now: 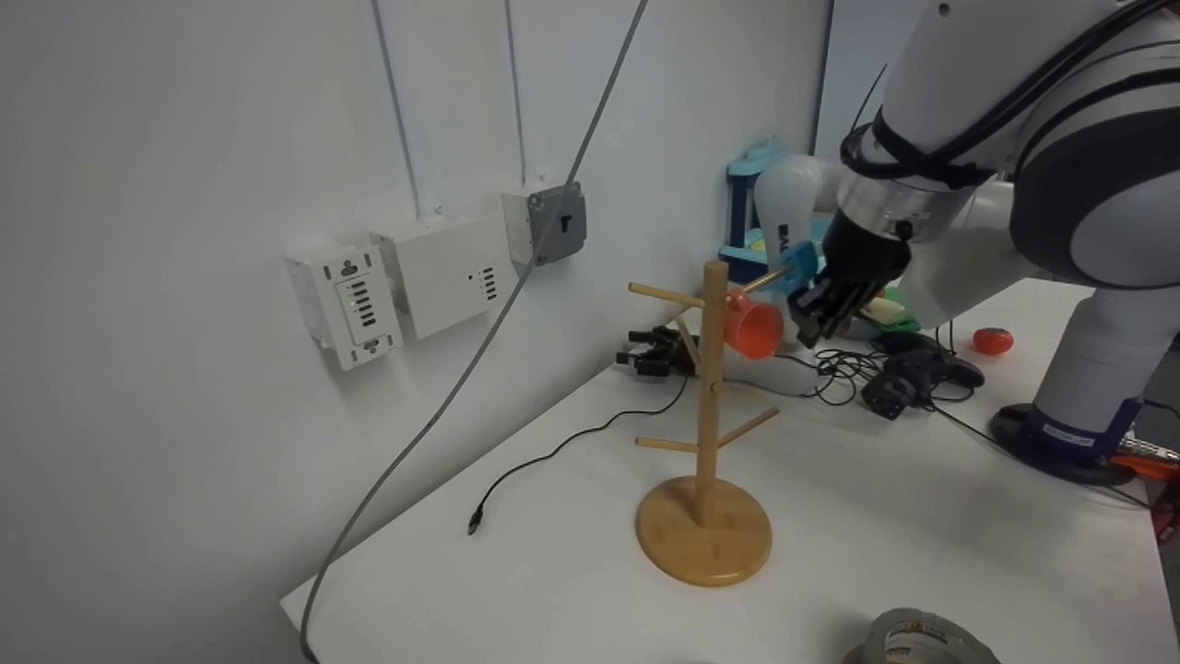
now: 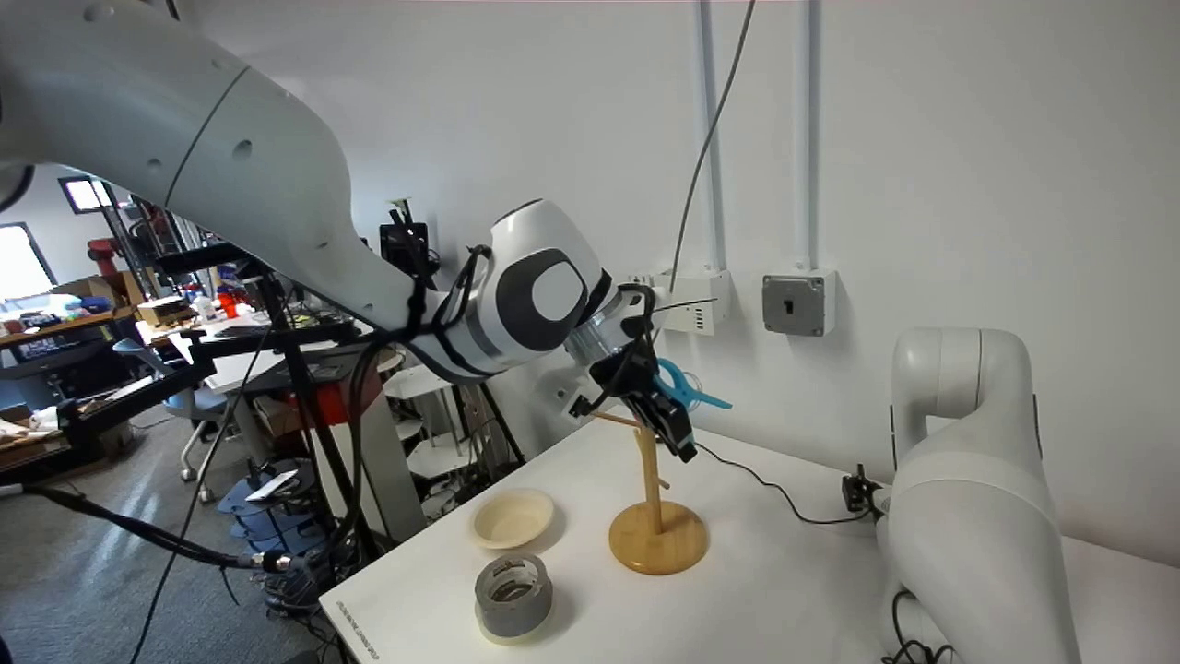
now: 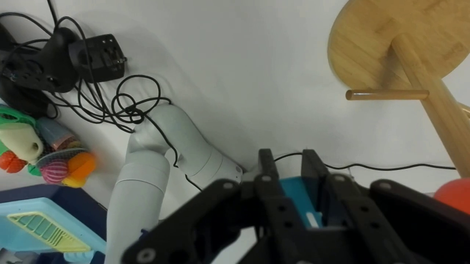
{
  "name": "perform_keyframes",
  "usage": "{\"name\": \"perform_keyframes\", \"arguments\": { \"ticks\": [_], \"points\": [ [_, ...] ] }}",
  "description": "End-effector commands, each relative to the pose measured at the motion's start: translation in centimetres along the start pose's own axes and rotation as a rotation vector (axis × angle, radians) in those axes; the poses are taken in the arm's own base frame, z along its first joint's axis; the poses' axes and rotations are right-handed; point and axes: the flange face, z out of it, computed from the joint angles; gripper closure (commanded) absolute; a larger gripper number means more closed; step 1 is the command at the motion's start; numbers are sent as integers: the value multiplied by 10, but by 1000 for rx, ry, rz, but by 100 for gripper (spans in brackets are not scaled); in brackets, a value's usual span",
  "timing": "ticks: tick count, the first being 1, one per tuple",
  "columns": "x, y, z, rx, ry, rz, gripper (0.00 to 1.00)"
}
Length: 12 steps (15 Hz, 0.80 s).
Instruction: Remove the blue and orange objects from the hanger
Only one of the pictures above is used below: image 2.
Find cluttered dark workbench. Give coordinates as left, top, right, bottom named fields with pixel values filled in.
left=0, top=271, right=292, bottom=475

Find black tripod stand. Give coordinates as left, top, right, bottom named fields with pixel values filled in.
left=153, top=239, right=385, bottom=568

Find black plug block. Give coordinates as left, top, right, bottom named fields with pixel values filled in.
left=839, top=462, right=887, bottom=522

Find white stool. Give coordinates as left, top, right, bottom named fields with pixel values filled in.
left=385, top=362, right=528, bottom=507

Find white wall box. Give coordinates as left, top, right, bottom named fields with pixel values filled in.
left=660, top=269, right=739, bottom=343

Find red white machine cabinet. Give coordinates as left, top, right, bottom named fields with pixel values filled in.
left=313, top=355, right=429, bottom=544

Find white elbow-shaped machine column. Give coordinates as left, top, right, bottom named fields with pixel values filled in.
left=874, top=324, right=1083, bottom=664

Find bright window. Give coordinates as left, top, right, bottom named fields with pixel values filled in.
left=0, top=217, right=61, bottom=307

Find grey hanging cable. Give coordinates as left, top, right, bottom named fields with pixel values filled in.
left=660, top=0, right=760, bottom=307

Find tangled thin black cables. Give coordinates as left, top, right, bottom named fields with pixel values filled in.
left=882, top=586, right=960, bottom=664

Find thin black cable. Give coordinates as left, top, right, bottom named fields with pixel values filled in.
left=694, top=435, right=862, bottom=530

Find blue scoop object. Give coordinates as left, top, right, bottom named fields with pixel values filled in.
left=654, top=355, right=739, bottom=415

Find blue crate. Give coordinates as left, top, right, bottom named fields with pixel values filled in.
left=225, top=472, right=345, bottom=581

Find white wall conduit pipe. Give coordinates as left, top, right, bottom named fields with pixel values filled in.
left=694, top=0, right=729, bottom=278
left=797, top=0, right=825, bottom=271

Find wooden peg hanger stand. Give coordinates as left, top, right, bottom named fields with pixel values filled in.
left=587, top=409, right=715, bottom=580

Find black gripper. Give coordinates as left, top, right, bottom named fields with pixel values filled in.
left=590, top=333, right=701, bottom=464

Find black camera on stand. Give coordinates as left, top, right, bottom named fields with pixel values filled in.
left=377, top=199, right=437, bottom=285

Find cream shallow bowl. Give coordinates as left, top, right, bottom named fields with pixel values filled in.
left=470, top=488, right=560, bottom=552

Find grey wall junction box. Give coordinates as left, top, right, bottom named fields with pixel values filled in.
left=760, top=269, right=839, bottom=339

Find grey tape roll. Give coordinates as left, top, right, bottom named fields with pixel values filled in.
left=472, top=550, right=557, bottom=640

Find black floor hose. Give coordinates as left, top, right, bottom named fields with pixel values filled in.
left=0, top=475, right=299, bottom=575

